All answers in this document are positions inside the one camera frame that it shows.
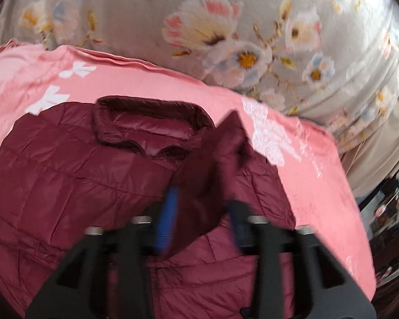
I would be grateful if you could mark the maroon puffer jacket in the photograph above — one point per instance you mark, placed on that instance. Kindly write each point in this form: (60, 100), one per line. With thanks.
(86, 172)

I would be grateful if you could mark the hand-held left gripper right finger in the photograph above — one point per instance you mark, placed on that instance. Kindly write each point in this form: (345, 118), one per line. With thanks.
(238, 227)

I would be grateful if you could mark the grey floral bed sheet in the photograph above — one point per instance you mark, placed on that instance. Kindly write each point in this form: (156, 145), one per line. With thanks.
(136, 13)

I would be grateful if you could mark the beige cloth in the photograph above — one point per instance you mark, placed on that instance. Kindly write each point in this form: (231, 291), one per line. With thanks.
(375, 159)

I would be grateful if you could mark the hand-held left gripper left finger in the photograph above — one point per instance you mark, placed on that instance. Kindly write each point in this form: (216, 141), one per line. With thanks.
(167, 221)

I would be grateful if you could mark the pink blanket with white print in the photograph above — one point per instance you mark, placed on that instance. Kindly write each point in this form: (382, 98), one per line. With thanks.
(186, 79)

